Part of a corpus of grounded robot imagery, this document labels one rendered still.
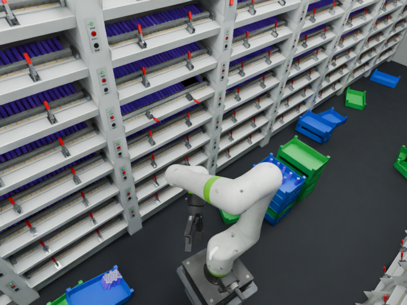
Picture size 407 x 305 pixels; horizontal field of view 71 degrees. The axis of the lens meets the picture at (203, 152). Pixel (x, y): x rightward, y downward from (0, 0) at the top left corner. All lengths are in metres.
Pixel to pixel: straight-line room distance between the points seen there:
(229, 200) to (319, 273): 1.26
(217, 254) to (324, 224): 1.21
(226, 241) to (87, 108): 0.83
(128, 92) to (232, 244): 0.83
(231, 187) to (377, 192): 1.92
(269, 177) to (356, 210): 1.55
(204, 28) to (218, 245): 1.02
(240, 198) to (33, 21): 0.86
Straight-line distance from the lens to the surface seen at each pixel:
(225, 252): 1.32
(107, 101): 1.30
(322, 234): 2.30
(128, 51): 1.28
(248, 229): 1.34
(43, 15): 1.13
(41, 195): 1.52
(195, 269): 1.55
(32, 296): 2.05
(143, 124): 1.48
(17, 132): 1.27
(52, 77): 1.17
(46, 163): 1.38
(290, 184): 2.04
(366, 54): 4.06
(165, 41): 1.36
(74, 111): 1.29
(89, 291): 1.93
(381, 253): 2.42
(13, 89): 1.16
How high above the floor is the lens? 1.82
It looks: 45 degrees down
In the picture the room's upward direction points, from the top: 4 degrees clockwise
